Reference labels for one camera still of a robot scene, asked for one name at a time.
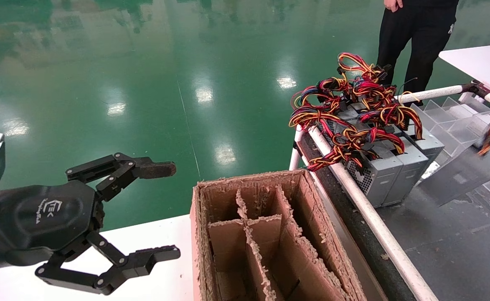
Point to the long white cart pipe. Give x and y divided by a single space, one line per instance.
374 217

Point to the bystander in black clothes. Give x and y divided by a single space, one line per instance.
420 37

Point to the white table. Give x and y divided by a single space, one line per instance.
483 65

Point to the grey metal power supply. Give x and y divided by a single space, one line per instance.
347 113
430 144
410 173

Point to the clear acrylic divider tray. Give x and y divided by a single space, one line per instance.
449 117

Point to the worn brown cardboard box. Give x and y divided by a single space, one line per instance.
316 225

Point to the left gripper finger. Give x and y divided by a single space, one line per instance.
155 169

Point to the white cart leg pipe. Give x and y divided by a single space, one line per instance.
295 161

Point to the bystander right hand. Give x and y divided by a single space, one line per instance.
394 4

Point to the cardboard divider insert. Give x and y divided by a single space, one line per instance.
265 234

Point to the black pipe joint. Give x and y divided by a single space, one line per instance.
476 88

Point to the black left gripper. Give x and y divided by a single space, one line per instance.
40 217

